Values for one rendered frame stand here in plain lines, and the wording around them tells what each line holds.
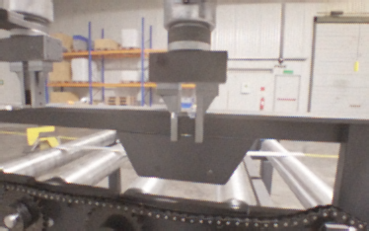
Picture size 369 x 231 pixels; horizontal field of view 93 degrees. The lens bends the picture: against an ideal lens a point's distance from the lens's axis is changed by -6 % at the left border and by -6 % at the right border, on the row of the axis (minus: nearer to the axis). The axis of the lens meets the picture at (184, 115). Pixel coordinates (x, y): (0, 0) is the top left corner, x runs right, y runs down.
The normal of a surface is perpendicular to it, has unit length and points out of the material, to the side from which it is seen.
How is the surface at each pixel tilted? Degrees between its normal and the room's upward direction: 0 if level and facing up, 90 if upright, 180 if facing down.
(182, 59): 90
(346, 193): 90
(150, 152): 90
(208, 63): 90
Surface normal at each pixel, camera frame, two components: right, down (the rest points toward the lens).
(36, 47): -0.18, 0.11
